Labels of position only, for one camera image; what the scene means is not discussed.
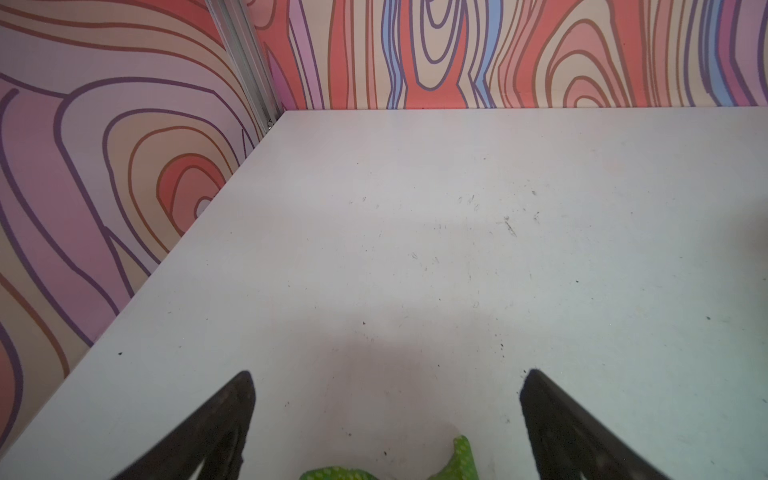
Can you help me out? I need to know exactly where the aluminium corner frame post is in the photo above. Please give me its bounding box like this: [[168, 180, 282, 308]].
[[205, 0, 284, 135]]

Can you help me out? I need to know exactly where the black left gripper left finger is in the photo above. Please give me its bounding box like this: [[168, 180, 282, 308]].
[[116, 371, 256, 479]]

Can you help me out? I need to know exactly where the green snack packet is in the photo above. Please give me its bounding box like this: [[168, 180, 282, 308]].
[[300, 436, 479, 480]]

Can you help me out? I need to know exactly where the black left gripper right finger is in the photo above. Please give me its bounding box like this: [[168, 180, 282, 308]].
[[519, 369, 666, 479]]

